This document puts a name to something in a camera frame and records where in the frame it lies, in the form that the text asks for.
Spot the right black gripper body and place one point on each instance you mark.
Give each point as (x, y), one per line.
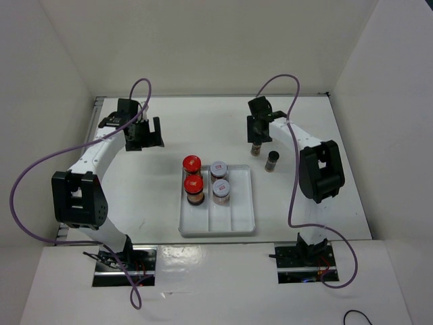
(253, 135)

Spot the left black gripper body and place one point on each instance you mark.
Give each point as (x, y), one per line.
(141, 133)

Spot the black cap spice bottle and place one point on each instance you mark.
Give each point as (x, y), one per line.
(255, 149)
(271, 162)

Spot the red lid chili jar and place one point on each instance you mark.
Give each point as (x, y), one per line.
(194, 186)
(192, 165)

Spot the white lid spice jar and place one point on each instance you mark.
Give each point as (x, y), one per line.
(221, 191)
(218, 170)

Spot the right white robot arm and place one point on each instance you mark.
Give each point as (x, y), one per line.
(318, 170)

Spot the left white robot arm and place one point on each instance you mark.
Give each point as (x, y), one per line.
(78, 198)

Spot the white divided tray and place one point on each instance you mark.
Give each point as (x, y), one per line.
(234, 218)

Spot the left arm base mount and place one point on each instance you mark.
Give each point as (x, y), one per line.
(108, 272)

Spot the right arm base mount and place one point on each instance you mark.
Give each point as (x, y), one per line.
(291, 269)

